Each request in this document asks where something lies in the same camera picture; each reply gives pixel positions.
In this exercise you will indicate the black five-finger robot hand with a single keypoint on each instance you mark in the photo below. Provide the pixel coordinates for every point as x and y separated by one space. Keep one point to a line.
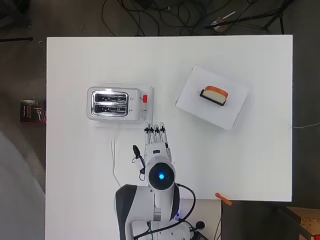
156 146

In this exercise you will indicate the toast slice with orange crust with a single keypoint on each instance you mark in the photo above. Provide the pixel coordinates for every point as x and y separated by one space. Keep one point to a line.
216 94

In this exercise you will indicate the white seven-joint robot arm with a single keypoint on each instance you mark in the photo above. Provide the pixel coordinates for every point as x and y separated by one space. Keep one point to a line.
162 200

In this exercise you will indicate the plain white flat box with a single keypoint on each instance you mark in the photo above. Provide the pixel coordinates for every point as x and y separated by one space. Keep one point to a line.
200 111

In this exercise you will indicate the steel toaster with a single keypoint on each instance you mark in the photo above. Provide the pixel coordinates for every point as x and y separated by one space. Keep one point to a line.
110 103

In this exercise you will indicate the orange clamp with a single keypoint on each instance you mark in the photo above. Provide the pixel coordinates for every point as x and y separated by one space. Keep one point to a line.
223 198

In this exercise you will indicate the black and red box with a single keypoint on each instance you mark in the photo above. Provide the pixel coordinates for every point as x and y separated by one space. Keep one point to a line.
31 111

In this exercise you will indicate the wooden crate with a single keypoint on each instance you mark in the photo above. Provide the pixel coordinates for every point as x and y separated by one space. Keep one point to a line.
308 221

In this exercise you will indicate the black rod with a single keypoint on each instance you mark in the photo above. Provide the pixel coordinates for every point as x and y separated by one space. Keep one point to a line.
16 39

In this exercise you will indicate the black camera tripod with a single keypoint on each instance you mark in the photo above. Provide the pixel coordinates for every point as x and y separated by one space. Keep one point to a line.
253 18

